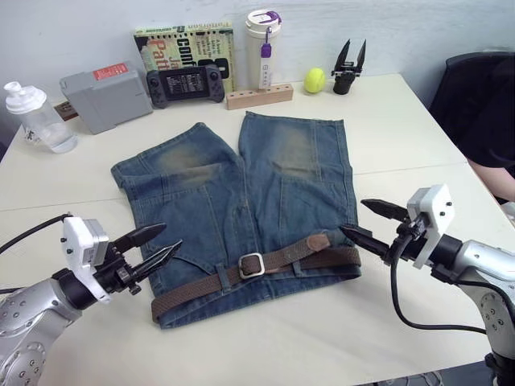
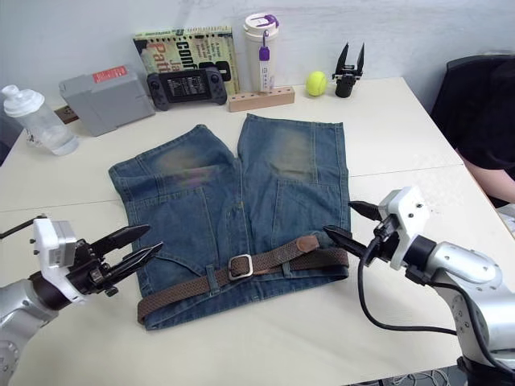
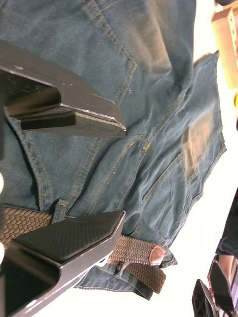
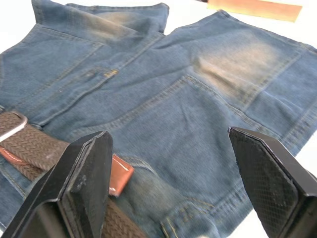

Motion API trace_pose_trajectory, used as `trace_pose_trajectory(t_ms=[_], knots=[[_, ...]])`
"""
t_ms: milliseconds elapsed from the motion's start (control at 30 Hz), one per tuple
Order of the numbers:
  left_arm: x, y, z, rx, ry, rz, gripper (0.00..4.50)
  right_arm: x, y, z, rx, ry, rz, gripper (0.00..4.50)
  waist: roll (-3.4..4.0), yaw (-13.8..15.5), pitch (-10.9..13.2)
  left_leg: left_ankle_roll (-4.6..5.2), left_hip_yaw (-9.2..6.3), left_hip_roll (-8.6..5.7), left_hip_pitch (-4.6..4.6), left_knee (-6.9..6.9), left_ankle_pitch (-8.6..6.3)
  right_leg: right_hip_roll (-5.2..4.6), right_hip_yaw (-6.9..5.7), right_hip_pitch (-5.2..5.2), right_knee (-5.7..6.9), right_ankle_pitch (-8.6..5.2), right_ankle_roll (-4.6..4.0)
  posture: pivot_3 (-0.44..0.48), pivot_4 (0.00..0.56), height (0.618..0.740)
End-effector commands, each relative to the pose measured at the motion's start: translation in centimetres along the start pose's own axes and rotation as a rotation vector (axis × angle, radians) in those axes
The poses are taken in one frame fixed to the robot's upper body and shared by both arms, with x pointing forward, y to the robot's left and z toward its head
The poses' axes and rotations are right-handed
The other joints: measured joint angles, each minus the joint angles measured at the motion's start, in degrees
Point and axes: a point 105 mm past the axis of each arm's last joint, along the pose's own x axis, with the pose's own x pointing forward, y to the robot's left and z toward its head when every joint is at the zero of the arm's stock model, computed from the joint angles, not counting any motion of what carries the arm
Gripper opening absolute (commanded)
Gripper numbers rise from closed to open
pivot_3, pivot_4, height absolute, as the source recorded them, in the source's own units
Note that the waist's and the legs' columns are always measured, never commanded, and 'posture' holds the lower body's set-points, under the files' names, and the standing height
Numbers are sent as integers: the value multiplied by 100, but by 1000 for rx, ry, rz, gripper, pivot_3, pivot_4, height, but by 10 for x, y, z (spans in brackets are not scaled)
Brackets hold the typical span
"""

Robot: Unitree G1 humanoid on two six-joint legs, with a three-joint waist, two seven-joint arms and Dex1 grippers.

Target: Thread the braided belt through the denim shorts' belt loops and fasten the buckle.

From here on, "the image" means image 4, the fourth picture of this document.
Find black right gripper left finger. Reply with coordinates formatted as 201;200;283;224
1;130;114;238

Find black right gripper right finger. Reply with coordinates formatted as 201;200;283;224
228;126;317;238

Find brown braided belt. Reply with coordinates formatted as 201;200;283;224
0;111;149;238

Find blue denim shorts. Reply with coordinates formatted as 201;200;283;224
0;0;317;238

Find light wooden board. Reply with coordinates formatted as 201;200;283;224
206;0;303;23

